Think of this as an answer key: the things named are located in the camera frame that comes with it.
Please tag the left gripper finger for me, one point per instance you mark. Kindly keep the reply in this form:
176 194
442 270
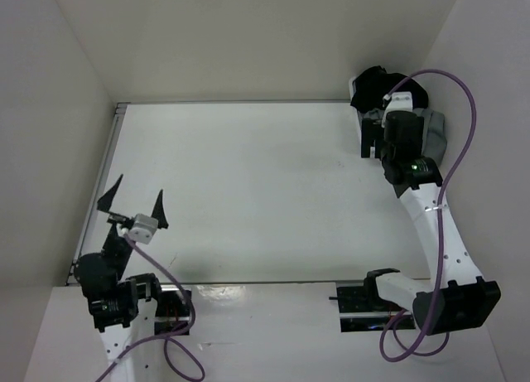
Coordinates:
104 203
158 212

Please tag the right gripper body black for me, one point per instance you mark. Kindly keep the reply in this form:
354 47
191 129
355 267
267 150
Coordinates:
373 129

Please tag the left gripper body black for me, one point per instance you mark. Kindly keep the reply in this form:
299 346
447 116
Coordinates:
121 249

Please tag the black skirt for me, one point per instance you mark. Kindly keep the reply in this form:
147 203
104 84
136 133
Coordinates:
374 83

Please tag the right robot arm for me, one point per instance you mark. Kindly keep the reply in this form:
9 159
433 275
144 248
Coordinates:
457 296

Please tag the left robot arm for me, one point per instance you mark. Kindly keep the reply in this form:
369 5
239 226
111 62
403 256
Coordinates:
112 300

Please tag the grey skirt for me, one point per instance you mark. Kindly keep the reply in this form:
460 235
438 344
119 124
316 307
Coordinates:
433 139

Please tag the white plastic basket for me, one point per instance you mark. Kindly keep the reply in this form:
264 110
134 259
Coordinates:
352 90

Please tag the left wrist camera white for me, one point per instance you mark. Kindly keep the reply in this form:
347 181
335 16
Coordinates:
142 230

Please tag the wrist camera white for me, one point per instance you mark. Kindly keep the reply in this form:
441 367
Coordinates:
142 230
398 101

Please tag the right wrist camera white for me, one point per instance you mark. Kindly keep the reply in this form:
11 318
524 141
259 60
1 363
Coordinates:
398 101

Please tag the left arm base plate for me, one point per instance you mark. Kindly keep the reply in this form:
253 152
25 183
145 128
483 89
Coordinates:
172 313

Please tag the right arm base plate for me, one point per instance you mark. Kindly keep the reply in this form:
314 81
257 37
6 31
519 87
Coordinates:
357 313

